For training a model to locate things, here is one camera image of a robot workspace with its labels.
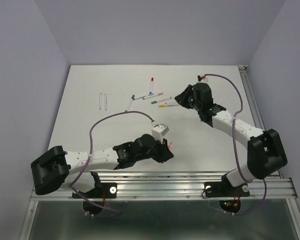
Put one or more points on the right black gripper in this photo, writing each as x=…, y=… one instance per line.
x=181, y=97

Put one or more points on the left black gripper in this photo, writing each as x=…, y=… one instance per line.
x=164, y=152

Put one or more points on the red capped marker pen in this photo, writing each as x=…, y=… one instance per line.
x=151, y=86

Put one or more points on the dark green capped marker pen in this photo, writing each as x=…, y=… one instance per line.
x=130, y=103

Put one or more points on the grey capped marker pen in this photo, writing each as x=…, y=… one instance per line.
x=100, y=100

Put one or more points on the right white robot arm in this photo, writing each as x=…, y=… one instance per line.
x=265, y=151

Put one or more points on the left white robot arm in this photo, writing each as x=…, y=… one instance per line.
x=60, y=169

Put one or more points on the pink capped marker pen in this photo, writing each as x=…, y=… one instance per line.
x=171, y=103

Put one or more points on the peach capped marker pen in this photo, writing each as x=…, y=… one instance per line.
x=152, y=96

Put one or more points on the yellow capped marker pen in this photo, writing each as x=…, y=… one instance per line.
x=168, y=105

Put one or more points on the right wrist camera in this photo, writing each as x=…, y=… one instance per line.
x=202, y=79

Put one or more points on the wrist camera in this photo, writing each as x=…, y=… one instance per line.
x=159, y=131
x=202, y=79

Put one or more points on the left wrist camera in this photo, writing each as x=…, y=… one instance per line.
x=159, y=131

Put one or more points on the aluminium front rail frame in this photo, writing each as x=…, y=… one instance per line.
x=167, y=206

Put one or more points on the aluminium right side rail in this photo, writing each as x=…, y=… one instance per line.
x=254, y=109

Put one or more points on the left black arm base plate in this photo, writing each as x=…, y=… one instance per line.
x=92, y=191

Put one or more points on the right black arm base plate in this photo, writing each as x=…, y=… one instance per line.
x=217, y=189

